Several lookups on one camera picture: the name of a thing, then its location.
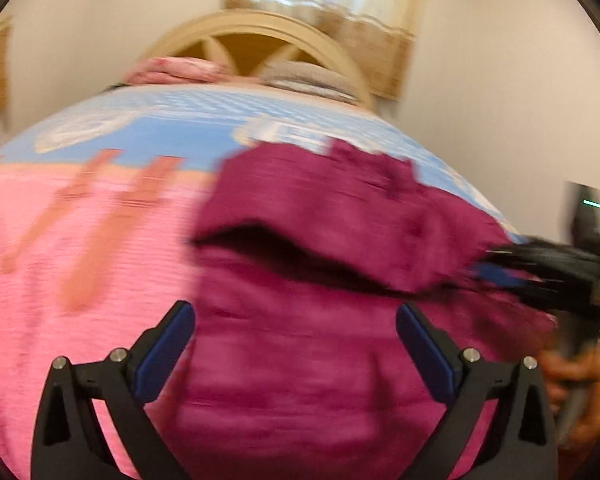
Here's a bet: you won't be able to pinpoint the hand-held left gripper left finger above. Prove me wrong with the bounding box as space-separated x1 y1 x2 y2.
30 300 197 480

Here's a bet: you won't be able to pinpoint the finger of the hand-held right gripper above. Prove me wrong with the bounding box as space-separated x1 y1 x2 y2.
482 239 600 272
467 262 563 308

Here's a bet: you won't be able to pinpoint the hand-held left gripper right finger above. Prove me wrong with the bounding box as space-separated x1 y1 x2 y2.
395 302 561 480

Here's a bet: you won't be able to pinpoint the maroon pants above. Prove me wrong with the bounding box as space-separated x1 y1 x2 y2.
172 139 556 480

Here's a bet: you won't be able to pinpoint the person's right hand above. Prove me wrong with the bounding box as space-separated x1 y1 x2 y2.
537 335 600 455

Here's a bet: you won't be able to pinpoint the pink and blue printed blanket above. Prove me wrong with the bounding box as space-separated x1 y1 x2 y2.
0 82 531 480

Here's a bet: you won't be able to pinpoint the beige curtain behind headboard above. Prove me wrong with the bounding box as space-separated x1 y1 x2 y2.
221 0 431 103

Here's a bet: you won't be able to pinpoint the pink pillow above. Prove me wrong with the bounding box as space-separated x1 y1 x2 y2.
122 56 231 86

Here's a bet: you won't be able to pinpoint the grey pillow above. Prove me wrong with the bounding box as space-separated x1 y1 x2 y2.
259 60 362 107

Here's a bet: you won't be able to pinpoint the cream arched headboard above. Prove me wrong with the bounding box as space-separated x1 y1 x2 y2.
140 10 376 109

